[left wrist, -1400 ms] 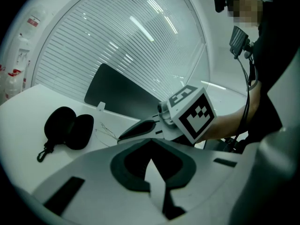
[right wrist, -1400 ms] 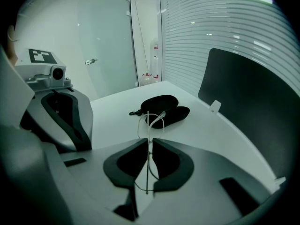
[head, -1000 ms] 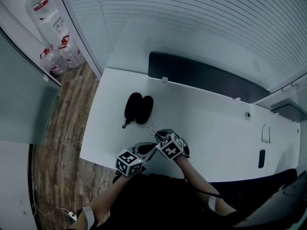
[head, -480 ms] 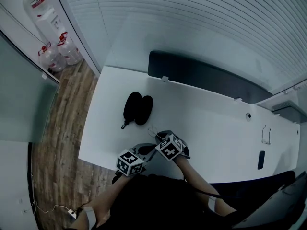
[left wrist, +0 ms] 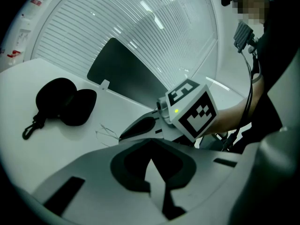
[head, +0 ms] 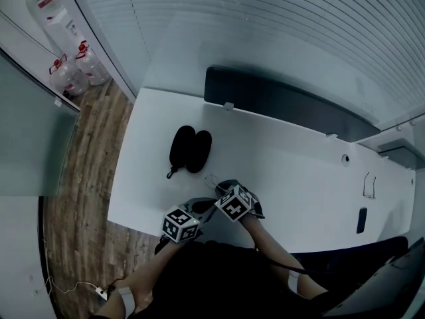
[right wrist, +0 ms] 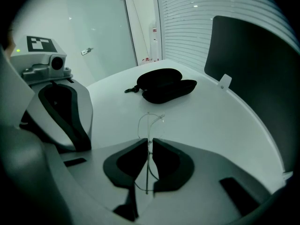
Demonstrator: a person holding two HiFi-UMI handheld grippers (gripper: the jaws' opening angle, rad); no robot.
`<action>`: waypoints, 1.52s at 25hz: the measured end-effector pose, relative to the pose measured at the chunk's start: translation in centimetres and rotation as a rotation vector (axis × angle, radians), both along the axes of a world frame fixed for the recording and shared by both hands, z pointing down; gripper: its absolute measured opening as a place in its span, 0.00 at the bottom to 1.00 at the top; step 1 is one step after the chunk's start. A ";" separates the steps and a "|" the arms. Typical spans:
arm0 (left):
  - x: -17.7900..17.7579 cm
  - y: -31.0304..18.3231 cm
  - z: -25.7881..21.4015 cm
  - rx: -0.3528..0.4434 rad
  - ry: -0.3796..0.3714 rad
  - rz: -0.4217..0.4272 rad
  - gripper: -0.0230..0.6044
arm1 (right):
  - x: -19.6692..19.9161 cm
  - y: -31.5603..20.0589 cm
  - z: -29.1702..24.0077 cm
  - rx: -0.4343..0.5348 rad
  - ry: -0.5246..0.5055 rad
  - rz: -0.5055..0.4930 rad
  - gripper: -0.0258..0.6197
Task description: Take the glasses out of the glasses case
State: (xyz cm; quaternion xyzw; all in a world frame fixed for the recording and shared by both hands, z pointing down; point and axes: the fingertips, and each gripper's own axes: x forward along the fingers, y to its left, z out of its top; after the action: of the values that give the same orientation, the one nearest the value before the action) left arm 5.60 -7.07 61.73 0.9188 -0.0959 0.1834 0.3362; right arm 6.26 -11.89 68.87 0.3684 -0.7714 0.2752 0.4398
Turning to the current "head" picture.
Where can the black smartphone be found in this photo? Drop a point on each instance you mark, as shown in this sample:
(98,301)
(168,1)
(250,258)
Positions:
(361,220)

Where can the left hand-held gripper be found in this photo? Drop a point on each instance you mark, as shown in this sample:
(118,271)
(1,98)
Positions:
(177,224)

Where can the clear water jug red cap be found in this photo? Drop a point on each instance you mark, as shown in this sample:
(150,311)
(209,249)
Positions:
(69,78)
(93,68)

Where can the black office chair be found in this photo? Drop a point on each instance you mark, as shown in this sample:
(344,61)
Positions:
(348,261)

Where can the white water dispenser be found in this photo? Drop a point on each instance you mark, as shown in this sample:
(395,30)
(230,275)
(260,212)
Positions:
(61,32)

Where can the short dark desk divider panel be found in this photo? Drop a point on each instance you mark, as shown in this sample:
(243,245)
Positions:
(408,159)

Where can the dark thin-frame glasses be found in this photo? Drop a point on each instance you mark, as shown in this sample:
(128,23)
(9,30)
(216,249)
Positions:
(370,197)

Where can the person's black clothing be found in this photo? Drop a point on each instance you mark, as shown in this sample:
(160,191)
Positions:
(216,284)

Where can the black glasses case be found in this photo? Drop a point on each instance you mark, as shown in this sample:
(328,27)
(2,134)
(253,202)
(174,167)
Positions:
(191,151)

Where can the white power strip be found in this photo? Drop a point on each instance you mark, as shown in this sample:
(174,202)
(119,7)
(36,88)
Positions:
(100,292)

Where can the person's left forearm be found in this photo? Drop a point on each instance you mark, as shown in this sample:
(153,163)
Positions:
(146,274)

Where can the person's right forearm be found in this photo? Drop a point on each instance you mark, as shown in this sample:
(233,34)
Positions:
(269,244)

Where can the frosted glass door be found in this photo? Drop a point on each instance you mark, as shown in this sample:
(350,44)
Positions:
(30,128)

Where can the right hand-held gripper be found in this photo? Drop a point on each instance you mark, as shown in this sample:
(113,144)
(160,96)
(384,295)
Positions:
(234,206)

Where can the small white door clamp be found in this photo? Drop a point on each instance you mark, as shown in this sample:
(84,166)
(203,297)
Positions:
(58,103)

